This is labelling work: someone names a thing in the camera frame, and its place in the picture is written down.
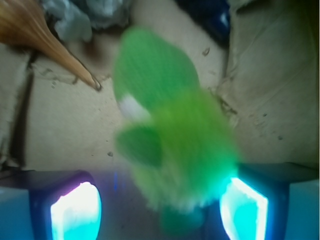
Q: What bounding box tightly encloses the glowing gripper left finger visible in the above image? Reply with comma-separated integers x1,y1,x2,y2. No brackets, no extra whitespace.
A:
0,170,102,240

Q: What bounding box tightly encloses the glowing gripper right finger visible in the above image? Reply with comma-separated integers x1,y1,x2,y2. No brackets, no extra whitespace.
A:
204,163,320,240

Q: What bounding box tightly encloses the green plush animal toy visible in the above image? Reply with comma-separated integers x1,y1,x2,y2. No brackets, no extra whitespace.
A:
113,26,240,236

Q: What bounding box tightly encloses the brown paper bag bin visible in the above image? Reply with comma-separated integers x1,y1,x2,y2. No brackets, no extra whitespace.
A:
0,0,319,172

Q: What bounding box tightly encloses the crumpled white paper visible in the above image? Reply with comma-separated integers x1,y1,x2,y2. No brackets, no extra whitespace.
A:
40,0,132,42

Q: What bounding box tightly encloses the orange spiral seashell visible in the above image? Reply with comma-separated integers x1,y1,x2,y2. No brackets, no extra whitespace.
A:
0,0,102,91

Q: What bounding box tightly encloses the dark blue thick rope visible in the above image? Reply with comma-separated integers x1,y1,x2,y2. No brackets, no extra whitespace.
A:
174,0,232,46

